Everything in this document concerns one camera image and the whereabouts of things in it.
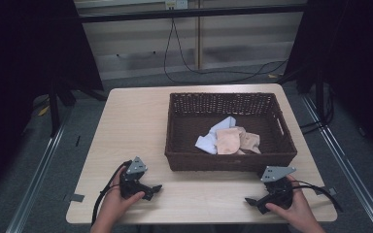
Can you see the metal floor rail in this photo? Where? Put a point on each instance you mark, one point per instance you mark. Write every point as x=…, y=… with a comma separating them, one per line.
x=39, y=178
x=346, y=165

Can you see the person's left hand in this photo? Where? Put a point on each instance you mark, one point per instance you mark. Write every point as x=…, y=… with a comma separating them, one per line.
x=116, y=202

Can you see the brown wicker basket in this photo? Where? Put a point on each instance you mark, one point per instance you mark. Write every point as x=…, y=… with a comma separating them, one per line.
x=181, y=142

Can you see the beige sock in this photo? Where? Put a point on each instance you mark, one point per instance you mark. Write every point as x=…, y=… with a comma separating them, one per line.
x=251, y=140

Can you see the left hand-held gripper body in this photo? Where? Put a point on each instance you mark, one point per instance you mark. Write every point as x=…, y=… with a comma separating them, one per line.
x=132, y=181

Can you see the black metal stand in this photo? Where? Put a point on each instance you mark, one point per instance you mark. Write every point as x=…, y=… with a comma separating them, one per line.
x=320, y=103
x=54, y=110

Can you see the yellow tape piece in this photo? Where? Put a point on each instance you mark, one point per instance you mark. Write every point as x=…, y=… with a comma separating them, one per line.
x=272, y=76
x=43, y=111

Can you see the black curtain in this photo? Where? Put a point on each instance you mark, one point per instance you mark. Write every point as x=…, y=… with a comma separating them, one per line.
x=29, y=64
x=353, y=64

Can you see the peach sock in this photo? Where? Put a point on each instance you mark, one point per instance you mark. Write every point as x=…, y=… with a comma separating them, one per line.
x=228, y=142

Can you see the light blue sock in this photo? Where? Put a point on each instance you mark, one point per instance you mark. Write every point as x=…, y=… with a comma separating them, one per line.
x=209, y=140

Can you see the grey tape piece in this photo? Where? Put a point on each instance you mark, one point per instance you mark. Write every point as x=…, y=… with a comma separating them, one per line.
x=327, y=191
x=76, y=197

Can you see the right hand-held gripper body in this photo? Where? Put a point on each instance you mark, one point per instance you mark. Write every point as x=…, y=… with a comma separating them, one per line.
x=278, y=189

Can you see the person's right hand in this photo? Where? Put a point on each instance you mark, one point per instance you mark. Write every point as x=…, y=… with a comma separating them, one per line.
x=296, y=207

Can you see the white wall socket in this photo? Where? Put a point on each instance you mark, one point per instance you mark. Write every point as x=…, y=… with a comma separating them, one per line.
x=176, y=4

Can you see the black horizontal bar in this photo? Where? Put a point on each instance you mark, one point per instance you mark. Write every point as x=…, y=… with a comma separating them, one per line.
x=191, y=13

